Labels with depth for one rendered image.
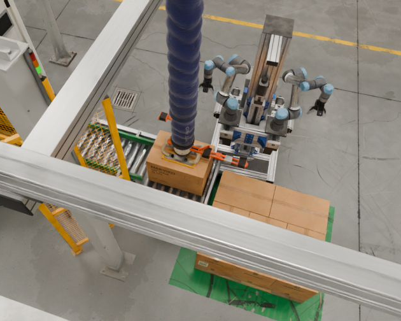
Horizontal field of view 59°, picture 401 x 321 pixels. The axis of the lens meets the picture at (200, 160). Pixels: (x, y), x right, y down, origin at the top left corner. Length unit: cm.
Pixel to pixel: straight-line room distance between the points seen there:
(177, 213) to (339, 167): 432
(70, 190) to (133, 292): 324
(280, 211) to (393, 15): 494
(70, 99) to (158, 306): 306
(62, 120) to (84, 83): 16
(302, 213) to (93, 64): 300
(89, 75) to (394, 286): 108
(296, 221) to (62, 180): 319
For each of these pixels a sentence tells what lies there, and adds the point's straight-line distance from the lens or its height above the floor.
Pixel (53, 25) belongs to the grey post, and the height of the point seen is 61.
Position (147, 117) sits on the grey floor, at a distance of 505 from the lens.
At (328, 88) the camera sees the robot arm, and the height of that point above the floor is 187.
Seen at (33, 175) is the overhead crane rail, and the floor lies 321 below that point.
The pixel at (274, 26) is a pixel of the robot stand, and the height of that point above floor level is 203.
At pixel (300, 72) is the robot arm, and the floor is 165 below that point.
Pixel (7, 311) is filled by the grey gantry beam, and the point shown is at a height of 322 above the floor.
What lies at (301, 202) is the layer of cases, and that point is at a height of 54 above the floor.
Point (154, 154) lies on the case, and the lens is 357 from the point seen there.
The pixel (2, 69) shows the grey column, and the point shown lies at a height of 300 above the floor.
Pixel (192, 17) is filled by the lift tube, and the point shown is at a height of 260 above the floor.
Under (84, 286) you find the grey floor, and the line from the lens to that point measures 417.
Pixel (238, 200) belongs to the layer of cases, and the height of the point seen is 54.
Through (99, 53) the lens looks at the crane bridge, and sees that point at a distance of 139.
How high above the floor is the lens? 397
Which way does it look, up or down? 59 degrees down
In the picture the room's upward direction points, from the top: 6 degrees clockwise
